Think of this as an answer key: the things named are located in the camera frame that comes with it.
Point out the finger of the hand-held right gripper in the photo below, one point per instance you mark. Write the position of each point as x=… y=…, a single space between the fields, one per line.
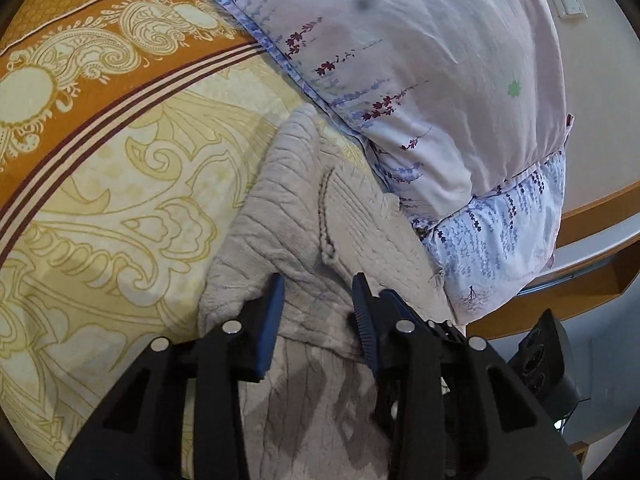
x=400 y=305

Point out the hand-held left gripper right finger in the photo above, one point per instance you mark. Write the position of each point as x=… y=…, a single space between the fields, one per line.
x=364 y=325

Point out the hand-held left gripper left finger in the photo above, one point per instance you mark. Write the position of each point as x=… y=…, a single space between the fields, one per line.
x=270 y=322

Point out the wooden headboard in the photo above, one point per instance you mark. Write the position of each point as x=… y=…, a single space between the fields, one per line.
x=590 y=305

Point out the pale blue floral pillow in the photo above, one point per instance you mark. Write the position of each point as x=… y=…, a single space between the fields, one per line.
x=500 y=240

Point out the yellow patterned bed sheet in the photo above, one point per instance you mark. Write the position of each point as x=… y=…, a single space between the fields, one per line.
x=125 y=210

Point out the pink floral pillow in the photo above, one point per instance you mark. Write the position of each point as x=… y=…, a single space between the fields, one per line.
x=425 y=60

